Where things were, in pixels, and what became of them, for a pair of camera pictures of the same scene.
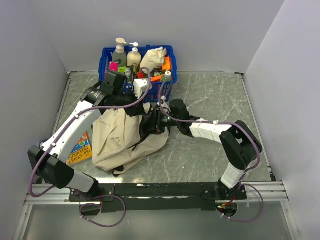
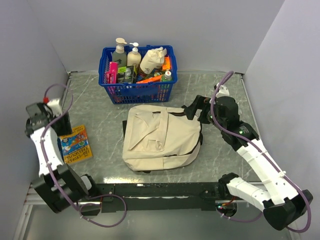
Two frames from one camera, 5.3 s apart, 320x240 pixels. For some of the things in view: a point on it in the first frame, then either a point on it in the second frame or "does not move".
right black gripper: [150, 126] -> [200, 103]
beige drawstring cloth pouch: [153, 59] does not move
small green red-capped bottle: [167, 76] does not move
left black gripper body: [123, 98] -> [63, 125]
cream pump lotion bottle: [134, 57] does not move
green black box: [128, 71] does not move
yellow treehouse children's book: [81, 151] does not move
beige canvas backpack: [115, 133] -> [157, 138]
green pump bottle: [120, 54] does not move
